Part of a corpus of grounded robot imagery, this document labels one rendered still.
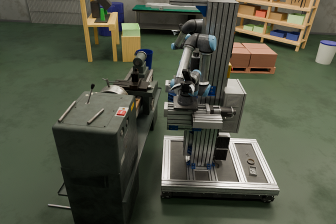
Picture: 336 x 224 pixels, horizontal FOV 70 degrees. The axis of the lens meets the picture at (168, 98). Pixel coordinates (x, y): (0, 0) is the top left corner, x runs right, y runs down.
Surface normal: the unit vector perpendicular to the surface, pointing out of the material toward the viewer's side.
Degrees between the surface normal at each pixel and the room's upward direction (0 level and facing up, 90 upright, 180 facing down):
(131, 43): 90
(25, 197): 0
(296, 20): 90
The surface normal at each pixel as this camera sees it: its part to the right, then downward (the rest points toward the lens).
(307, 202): 0.04, -0.87
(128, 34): 0.18, 0.49
